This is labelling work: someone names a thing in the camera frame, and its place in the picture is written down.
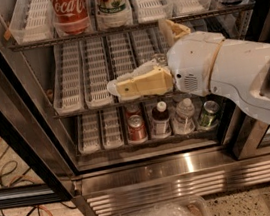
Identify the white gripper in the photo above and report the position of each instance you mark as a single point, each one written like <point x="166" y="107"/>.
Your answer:
<point x="193" y="60"/>

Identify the red Coca-Cola can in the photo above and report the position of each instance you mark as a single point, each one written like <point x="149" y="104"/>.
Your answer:
<point x="72" y="16"/>

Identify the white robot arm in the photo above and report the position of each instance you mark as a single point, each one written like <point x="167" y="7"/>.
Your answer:
<point x="241" y="72"/>

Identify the red can bottom rear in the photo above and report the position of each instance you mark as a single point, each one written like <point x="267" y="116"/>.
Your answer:
<point x="133" y="109"/>

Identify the green can bottom shelf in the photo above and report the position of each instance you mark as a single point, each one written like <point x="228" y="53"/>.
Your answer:
<point x="208" y="114"/>

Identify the clear water bottle bottom shelf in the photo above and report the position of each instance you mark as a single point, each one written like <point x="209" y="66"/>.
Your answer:
<point x="183" y="117"/>

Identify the red can bottom front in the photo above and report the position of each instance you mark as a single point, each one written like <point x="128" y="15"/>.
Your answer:
<point x="136" y="129"/>

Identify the stainless steel fridge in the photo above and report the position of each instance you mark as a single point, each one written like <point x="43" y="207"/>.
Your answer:
<point x="119" y="104"/>

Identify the dark brown drink bottle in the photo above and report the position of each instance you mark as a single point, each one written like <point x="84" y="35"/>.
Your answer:
<point x="160" y="121"/>

